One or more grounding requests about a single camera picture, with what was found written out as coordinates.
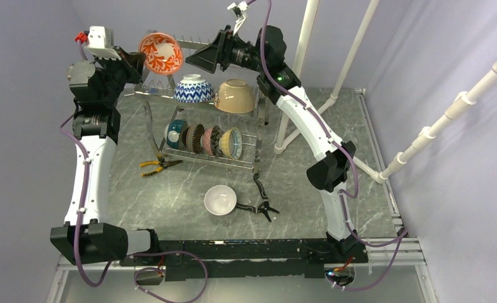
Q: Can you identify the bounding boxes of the aluminium rail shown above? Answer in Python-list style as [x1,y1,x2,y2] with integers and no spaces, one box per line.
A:
[57,238,428,271]

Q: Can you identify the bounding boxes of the steel dish rack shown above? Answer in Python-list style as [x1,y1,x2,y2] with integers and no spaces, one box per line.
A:
[128,29,276,172]

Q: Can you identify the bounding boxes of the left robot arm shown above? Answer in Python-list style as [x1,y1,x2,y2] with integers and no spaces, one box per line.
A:
[50,47,162,265]

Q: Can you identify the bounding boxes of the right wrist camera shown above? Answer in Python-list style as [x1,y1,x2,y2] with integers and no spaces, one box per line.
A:
[227,1,249,35]

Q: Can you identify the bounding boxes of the orange floral bowl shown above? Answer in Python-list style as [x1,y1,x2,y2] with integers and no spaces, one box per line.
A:
[138,32,184,76]

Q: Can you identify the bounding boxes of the plain white bowl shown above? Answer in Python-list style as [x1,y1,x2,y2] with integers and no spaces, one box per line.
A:
[203,185,237,216]

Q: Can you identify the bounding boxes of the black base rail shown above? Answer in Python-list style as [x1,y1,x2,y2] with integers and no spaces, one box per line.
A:
[120,238,369,282]

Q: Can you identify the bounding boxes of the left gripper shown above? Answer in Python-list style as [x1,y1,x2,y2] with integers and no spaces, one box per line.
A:
[93,45,145,107]

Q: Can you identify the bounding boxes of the brown floral bowl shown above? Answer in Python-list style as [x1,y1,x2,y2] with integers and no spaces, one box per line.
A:
[201,126,224,157]

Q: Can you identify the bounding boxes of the white pipe frame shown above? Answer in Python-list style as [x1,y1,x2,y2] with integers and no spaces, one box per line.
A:
[274,0,497,185]

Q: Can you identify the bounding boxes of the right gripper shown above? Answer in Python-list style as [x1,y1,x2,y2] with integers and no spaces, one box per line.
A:
[186,25,267,73]

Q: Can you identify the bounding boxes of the red patterned bowl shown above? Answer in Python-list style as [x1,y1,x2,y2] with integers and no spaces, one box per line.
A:
[174,74,215,103]

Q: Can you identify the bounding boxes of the yellow teal patterned bowl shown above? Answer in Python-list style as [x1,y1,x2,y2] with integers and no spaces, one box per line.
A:
[219,127,243,160]

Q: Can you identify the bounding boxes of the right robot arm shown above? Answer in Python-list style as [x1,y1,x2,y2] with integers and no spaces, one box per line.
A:
[185,25,366,262]

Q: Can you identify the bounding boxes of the yellow handled pliers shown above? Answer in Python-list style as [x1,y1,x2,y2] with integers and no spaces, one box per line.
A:
[140,157,183,177]

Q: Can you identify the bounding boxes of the black pliers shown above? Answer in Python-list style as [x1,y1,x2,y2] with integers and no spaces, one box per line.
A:
[235,174,280,222]

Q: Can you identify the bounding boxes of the teal white bowl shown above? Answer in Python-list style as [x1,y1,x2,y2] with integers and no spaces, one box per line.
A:
[164,119,188,150]

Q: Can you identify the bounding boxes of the beige dark rimmed bowl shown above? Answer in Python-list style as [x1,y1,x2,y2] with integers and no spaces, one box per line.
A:
[186,124,205,154]

